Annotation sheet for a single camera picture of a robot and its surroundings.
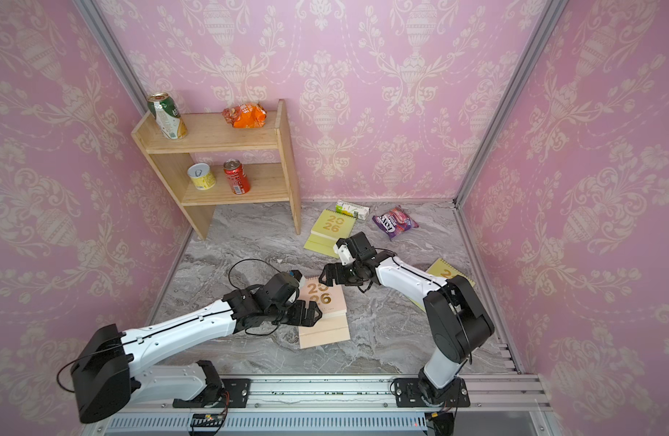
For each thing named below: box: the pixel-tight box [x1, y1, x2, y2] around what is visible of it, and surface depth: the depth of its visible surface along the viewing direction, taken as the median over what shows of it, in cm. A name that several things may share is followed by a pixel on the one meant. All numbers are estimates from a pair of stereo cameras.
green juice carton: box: [335, 198, 370, 221], surface depth 115 cm
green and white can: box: [147, 92, 189, 140], surface depth 74 cm
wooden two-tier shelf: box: [132, 99, 302, 241], surface depth 85 cm
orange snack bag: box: [221, 102, 268, 129], surface depth 79 cm
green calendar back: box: [303, 208, 357, 259], surface depth 112 cm
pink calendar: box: [298, 276, 351, 350], surface depth 83 cm
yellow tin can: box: [187, 162, 216, 191], surface depth 96 cm
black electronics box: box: [189, 413, 223, 427], surface depth 74 cm
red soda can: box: [222, 158, 252, 196], surface depth 89 cm
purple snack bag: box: [371, 206, 420, 238], surface depth 111 cm
